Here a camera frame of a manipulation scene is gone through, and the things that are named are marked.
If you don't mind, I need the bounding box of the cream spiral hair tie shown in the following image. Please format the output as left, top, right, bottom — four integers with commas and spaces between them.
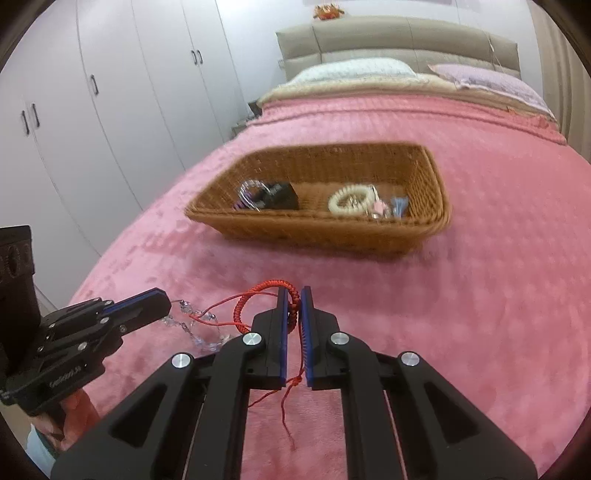
328, 184, 374, 215

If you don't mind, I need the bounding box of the clear crystal bracelet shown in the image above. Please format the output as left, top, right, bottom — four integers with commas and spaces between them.
164, 299, 232, 354

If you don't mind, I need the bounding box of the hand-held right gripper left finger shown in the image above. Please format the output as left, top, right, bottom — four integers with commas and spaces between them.
51, 286, 291, 480

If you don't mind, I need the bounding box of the beige curtain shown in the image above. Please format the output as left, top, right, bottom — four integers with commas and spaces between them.
529, 4, 591, 162

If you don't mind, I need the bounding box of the person's left forearm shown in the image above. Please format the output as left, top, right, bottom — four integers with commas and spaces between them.
25, 422, 63, 478

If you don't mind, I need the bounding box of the white floral pillow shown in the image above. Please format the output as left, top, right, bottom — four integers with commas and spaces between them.
286, 58, 416, 84

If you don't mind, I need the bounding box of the person's left hand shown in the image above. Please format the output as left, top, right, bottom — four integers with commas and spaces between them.
55, 390, 100, 450

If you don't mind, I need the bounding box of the silver hair clip pink end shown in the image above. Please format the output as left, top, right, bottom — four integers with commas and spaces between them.
367, 185, 389, 217

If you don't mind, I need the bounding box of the light purple pillow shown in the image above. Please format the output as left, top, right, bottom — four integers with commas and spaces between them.
427, 64, 555, 116

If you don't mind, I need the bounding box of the white wardrobe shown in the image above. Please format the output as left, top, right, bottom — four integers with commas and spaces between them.
0, 0, 259, 305

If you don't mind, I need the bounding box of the orange plush toy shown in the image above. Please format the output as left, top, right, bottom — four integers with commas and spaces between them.
313, 2, 345, 20

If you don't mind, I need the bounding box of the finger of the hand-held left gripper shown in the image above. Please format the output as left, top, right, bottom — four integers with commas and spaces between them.
46, 288, 164, 325
39, 295, 172, 365

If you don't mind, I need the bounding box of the grey padded headboard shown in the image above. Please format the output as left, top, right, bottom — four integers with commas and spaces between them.
276, 16, 522, 81

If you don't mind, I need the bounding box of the brown wicker basket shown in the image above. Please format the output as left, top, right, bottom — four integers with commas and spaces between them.
185, 143, 453, 259

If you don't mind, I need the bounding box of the beige folded blanket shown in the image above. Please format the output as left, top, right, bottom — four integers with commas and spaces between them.
257, 74, 557, 121

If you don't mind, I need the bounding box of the red cord bracelet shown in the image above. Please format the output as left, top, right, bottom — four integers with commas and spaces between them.
194, 279, 308, 450

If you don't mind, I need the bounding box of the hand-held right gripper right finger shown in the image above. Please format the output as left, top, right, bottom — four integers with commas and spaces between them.
300, 285, 539, 480

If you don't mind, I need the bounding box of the black hair accessory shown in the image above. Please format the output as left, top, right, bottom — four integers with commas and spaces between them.
259, 182, 300, 210

